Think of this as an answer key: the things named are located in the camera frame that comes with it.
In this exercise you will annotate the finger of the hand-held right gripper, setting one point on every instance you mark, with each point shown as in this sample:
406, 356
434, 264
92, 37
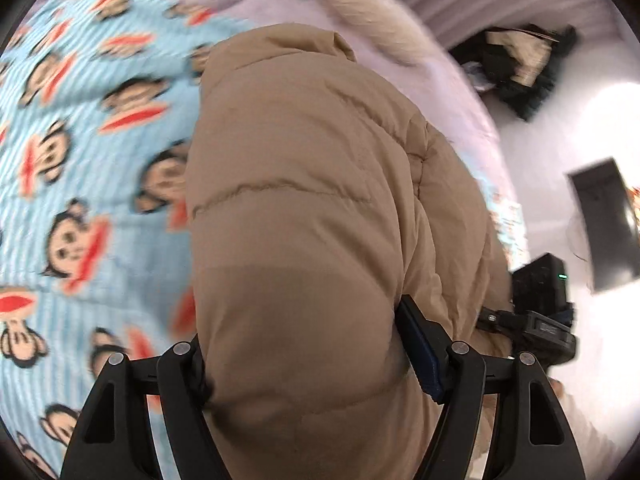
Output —
497, 321

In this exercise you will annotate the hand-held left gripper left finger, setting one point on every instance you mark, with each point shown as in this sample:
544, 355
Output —
185, 370

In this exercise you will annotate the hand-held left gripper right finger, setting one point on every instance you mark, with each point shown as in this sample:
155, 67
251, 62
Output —
422, 355

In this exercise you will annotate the tan puffer jacket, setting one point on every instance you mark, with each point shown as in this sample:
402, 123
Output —
300, 210

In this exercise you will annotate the black and tan clothes pile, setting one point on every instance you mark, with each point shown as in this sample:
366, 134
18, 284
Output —
525, 90

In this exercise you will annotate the black rectangular panel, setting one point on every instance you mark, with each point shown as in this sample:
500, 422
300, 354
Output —
605, 220

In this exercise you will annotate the blue monkey print blanket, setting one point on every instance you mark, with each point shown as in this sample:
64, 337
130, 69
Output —
100, 160

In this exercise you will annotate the cream fur hood trim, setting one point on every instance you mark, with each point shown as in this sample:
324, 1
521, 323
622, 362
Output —
370, 15

